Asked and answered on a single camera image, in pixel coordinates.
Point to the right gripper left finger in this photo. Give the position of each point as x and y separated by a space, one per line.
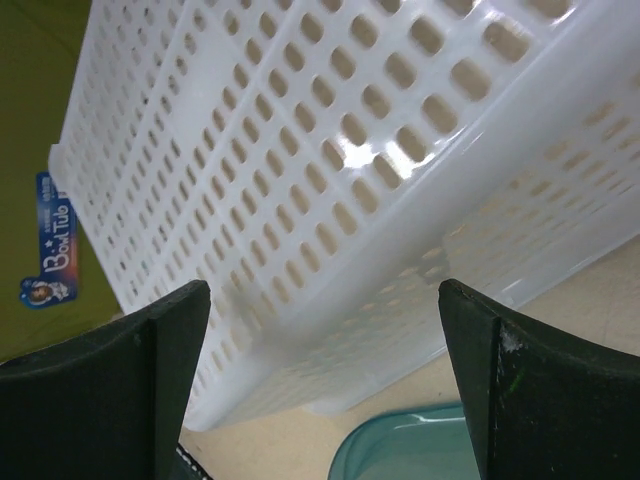
109 403

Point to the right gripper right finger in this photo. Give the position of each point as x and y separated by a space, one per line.
539 403

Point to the teal transparent plastic tub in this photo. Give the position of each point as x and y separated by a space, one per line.
430 442

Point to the olive green plastic tub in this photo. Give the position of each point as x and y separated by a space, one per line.
40 46

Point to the white perforated plastic basket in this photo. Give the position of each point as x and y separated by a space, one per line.
325 165

